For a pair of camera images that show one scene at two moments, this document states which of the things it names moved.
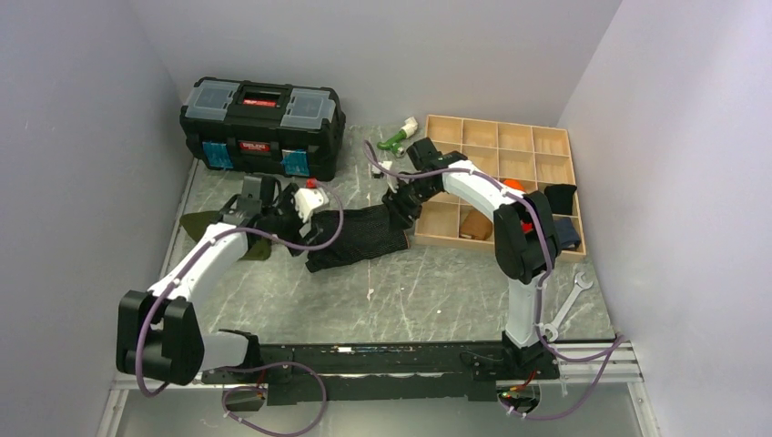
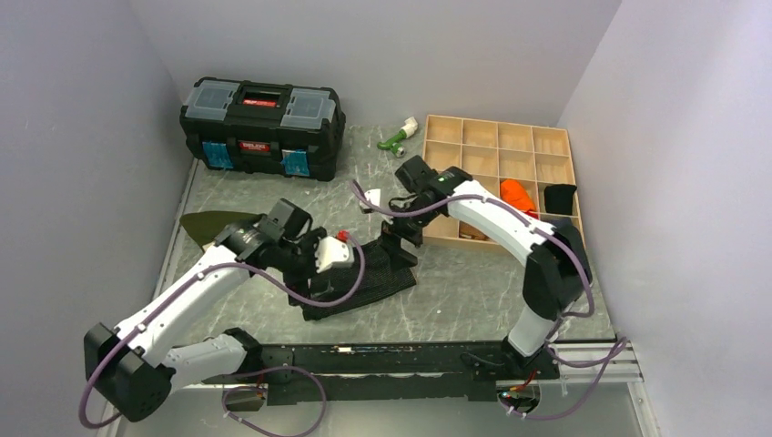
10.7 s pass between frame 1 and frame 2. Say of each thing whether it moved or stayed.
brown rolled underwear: stayed
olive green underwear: stayed
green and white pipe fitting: stayed
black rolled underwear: stayed
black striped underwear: moved
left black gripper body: moved
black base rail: stayed
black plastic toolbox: stayed
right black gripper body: moved
